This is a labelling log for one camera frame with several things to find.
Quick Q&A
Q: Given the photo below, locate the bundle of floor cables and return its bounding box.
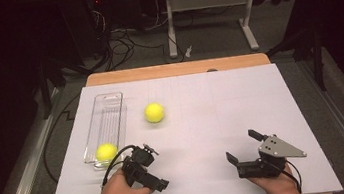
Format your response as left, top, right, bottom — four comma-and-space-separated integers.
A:
91, 0, 188, 74

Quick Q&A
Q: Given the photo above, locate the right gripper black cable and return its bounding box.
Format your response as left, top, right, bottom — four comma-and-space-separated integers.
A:
262, 154, 305, 194

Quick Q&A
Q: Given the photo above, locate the wooden table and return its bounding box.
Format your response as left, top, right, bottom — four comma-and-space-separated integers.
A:
40, 44, 334, 194

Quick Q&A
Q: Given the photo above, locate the white board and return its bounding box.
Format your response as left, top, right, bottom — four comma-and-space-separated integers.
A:
31, 55, 344, 194

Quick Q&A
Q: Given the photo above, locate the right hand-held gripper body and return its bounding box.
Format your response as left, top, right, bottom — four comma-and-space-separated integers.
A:
233, 130, 309, 183

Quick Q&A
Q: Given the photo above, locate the yellow tennis ball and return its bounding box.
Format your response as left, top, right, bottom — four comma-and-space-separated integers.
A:
143, 100, 166, 126
94, 140, 121, 164

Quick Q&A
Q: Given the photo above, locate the black computer tower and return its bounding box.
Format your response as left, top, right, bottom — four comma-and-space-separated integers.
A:
58, 0, 114, 65

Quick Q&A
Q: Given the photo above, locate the small white plug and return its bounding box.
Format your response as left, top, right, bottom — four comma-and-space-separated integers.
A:
183, 44, 195, 59

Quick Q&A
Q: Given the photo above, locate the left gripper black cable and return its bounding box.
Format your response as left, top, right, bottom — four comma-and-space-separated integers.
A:
35, 85, 143, 194

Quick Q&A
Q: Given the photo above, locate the dark stand leg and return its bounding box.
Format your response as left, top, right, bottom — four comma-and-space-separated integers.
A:
263, 23, 329, 99
34, 54, 74, 121

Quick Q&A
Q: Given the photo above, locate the person's left hand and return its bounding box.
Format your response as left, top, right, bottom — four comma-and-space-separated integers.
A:
94, 165, 153, 194

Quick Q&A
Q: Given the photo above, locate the person's right hand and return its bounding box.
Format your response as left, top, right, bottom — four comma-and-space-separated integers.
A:
248, 164, 304, 194

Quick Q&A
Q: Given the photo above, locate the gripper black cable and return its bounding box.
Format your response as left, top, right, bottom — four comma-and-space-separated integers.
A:
35, 85, 143, 194
262, 154, 305, 194

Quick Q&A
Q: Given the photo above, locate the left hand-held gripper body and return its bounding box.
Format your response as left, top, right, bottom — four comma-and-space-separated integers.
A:
128, 141, 165, 194

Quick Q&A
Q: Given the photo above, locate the clear plastic container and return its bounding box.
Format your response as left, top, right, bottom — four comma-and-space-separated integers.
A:
74, 90, 136, 174

